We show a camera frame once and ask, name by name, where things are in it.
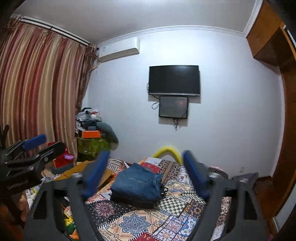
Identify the blue denim jacket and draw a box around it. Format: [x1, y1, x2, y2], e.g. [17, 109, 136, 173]
[110, 163, 163, 201]

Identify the pile of folded clothes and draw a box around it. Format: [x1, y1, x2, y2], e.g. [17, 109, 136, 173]
[75, 108, 102, 131]

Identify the yellow cartoon cloth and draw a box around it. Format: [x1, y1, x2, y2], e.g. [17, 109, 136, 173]
[61, 205, 76, 238]

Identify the red plush toy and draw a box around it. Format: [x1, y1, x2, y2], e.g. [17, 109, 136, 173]
[49, 142, 75, 168]

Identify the orange shoe box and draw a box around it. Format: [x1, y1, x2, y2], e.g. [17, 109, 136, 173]
[81, 131, 101, 138]

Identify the green patterned storage box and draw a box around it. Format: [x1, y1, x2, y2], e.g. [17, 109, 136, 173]
[76, 137, 110, 162]

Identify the brown wooden lap desk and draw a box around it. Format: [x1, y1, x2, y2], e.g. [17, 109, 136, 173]
[54, 161, 113, 189]

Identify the striped red beige curtain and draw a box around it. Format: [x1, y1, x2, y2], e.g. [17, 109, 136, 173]
[1, 19, 97, 155]

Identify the colourful patchwork bedspread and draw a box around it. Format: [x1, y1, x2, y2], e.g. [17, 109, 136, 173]
[62, 157, 232, 241]

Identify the dark grey pillow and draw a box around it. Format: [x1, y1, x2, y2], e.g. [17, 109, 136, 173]
[96, 121, 119, 151]

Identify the yellow curved pillow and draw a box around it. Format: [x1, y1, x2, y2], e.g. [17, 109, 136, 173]
[152, 146, 183, 165]

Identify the brown wooden door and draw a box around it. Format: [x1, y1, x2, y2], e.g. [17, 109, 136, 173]
[273, 26, 295, 216]

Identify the brown wooden wardrobe top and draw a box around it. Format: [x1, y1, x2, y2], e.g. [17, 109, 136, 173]
[247, 1, 287, 66]

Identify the small grey wall panel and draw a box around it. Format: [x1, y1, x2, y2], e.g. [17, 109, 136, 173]
[159, 96, 189, 119]

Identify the white wall air conditioner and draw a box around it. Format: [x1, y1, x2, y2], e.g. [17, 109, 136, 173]
[98, 37, 140, 63]

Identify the black wall television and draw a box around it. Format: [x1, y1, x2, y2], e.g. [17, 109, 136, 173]
[147, 65, 201, 96]

